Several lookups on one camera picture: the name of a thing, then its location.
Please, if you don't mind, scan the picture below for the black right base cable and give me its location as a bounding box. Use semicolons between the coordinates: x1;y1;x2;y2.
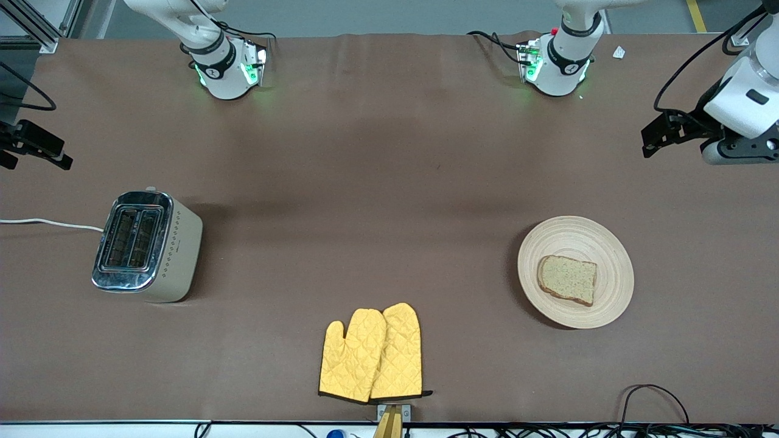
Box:
195;0;278;42

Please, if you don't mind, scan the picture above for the cream and chrome toaster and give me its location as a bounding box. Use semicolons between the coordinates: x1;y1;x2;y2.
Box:
91;187;204;304

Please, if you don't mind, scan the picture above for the brown table cover sheet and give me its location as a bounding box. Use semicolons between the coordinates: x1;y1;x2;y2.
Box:
0;32;779;425

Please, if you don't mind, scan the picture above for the black left base cable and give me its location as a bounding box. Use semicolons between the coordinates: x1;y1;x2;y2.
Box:
467;30;525;64

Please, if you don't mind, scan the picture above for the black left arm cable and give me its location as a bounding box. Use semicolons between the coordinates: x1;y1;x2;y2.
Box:
655;5;779;116

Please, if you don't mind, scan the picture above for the round wooden plate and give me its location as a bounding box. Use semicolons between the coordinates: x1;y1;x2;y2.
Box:
517;216;635;330

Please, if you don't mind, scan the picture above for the black cable bundle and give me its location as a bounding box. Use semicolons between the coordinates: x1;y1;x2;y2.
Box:
444;423;779;438

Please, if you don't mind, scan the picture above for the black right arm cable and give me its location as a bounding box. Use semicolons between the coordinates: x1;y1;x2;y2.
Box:
0;61;57;112

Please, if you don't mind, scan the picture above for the aluminium frame post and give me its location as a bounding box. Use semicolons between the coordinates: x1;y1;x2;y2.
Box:
0;0;92;55
729;0;779;46

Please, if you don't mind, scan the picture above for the white toaster power cable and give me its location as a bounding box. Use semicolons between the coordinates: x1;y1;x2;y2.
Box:
0;218;105;234

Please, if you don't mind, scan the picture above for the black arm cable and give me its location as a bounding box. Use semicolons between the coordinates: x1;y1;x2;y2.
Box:
655;5;779;116
0;61;57;112

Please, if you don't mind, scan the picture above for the yellow wooden stick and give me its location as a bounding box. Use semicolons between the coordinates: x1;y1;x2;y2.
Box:
372;406;403;438

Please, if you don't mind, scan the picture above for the brown toast slice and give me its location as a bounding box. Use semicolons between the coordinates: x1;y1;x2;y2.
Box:
537;255;598;307

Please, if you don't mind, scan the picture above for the black looped cable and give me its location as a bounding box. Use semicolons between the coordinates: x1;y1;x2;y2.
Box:
618;384;691;426

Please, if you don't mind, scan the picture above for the black base cable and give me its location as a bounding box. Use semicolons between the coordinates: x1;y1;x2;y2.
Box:
195;0;278;42
467;30;525;64

